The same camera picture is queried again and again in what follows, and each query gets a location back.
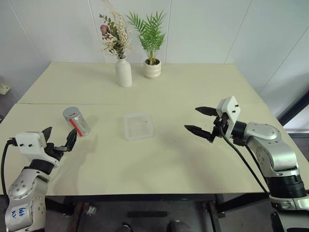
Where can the black metal table frame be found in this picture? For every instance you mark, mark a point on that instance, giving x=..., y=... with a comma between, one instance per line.
x=144, y=197

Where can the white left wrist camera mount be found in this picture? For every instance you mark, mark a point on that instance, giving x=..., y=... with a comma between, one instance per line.
x=29, y=142

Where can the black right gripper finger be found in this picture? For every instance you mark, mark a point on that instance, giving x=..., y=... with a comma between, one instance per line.
x=198, y=131
x=207, y=111

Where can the white ribbed plant pot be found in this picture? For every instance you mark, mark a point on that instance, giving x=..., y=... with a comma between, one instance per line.
x=152, y=70

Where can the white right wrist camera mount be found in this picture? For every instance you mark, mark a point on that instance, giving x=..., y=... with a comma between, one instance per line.
x=230, y=106

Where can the grey screw bottle cap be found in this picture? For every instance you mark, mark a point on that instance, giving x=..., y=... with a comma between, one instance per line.
x=70, y=112

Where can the clear plastic square container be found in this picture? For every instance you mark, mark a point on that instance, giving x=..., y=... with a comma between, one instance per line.
x=138, y=126

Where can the beige wall socket box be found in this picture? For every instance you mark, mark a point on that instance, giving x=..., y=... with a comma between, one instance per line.
x=3, y=89

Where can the green palm plant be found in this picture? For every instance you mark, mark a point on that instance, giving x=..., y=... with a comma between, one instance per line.
x=150, y=33

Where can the white ceramic vase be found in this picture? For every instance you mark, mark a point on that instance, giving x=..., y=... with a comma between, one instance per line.
x=123, y=72

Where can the dark door frame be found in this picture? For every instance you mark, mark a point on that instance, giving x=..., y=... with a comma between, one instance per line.
x=293, y=107

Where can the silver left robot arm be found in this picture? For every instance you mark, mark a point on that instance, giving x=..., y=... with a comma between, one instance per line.
x=24, y=191

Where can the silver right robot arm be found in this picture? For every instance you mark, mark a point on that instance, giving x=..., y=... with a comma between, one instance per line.
x=277, y=154

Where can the dark rounded shape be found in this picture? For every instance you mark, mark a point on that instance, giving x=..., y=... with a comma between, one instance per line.
x=124, y=228
x=178, y=227

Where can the silver red can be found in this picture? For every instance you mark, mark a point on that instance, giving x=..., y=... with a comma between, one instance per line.
x=80, y=124

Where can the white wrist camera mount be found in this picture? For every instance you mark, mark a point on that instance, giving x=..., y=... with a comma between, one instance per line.
x=29, y=142
x=230, y=106

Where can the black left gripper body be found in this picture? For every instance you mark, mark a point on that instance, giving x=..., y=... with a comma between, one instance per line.
x=52, y=149

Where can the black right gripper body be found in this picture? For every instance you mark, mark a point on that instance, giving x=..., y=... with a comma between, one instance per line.
x=220, y=126

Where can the clear caster wheel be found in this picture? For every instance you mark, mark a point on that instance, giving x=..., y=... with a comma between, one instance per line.
x=91, y=210

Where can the dried flower bouquet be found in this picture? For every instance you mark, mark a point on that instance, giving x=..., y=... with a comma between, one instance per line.
x=116, y=36

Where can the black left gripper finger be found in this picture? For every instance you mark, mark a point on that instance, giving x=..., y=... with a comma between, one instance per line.
x=71, y=140
x=47, y=134

